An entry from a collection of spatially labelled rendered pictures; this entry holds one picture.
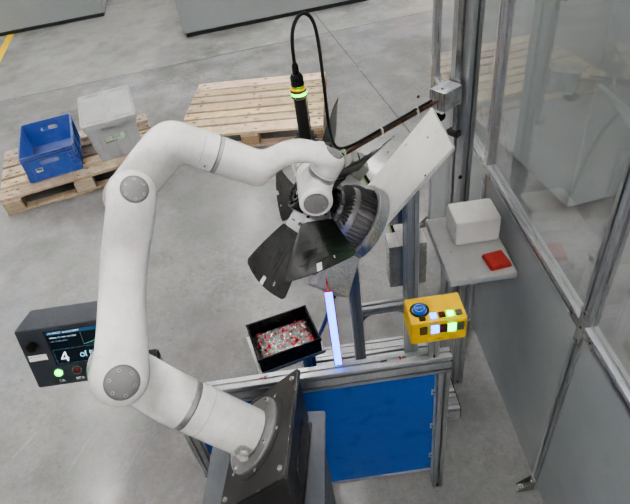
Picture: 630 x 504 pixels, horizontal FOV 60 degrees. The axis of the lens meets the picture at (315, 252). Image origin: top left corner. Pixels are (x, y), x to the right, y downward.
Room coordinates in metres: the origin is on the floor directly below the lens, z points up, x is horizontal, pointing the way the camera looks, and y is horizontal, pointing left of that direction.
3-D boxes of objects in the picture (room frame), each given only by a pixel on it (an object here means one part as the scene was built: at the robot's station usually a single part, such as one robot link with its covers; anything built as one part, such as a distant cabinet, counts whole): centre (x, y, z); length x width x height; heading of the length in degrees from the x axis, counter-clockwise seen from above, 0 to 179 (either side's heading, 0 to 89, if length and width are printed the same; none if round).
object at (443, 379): (1.04, -0.35, 0.39); 0.04 x 0.04 x 0.78; 89
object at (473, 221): (1.59, -0.61, 0.92); 0.17 x 0.16 x 0.11; 89
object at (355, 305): (1.54, -0.13, 0.46); 0.09 x 0.05 x 0.91; 179
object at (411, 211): (1.54, -0.36, 0.58); 0.09 x 0.05 x 1.15; 179
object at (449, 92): (1.76, -0.54, 1.35); 0.10 x 0.07 x 0.09; 124
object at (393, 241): (1.63, -0.36, 0.73); 0.15 x 0.09 x 0.22; 89
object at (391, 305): (1.54, -0.24, 0.56); 0.19 x 0.04 x 0.04; 89
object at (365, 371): (1.05, 0.08, 0.82); 0.90 x 0.04 x 0.08; 89
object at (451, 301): (1.04, -0.31, 1.02); 0.16 x 0.10 x 0.11; 89
